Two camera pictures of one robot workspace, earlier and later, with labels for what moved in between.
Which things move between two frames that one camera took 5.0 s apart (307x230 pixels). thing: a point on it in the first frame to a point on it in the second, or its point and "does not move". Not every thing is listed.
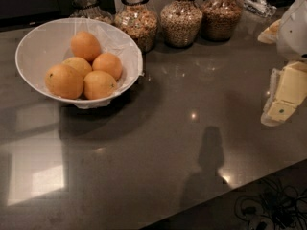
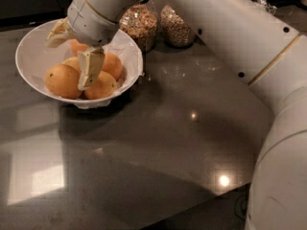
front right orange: [99, 84] does not move
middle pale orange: [79, 64] does not move
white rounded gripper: [294, 33] to [90, 26]
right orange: [107, 62] does not move
